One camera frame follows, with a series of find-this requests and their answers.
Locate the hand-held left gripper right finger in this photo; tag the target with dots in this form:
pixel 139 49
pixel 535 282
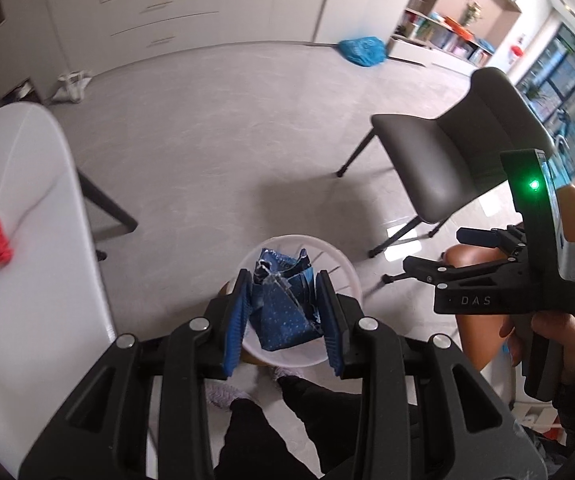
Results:
pixel 331 330

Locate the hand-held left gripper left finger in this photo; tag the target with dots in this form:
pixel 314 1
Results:
pixel 232 330

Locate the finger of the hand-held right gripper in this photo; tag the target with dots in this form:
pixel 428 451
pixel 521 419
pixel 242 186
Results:
pixel 487 238
pixel 467 269

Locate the blue dotted foil wrapper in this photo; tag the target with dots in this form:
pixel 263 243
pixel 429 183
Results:
pixel 282 320

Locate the white plastic bin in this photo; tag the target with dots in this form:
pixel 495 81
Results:
pixel 341 270

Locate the person's right hand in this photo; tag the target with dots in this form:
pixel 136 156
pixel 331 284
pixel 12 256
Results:
pixel 570 335

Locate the brown wooden chair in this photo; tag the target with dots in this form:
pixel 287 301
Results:
pixel 477 330

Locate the grey slipper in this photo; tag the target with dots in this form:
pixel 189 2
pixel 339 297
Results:
pixel 225 394
pixel 282 374

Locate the person's right leg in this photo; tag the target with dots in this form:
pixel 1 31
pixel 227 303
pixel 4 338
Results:
pixel 332 410

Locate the person's leg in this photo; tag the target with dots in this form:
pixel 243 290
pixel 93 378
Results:
pixel 332 410
pixel 252 440

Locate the grey chair with black legs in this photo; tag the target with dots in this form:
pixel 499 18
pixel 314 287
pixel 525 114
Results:
pixel 432 155

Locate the person's left leg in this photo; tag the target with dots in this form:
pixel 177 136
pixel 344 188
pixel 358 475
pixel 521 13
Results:
pixel 252 440

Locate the black table leg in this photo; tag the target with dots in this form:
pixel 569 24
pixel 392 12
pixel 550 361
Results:
pixel 110 205

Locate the open wooden shelf unit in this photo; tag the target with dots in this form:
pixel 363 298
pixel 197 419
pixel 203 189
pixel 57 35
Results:
pixel 447 20

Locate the blue plastic bag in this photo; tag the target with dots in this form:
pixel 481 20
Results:
pixel 362 51

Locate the potted plant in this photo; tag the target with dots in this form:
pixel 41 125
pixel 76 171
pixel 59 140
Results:
pixel 471 12

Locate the white tote bag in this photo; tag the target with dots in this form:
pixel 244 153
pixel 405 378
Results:
pixel 70 87

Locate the grey drawer cabinet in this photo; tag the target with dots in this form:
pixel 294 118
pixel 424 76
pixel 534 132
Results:
pixel 192 5

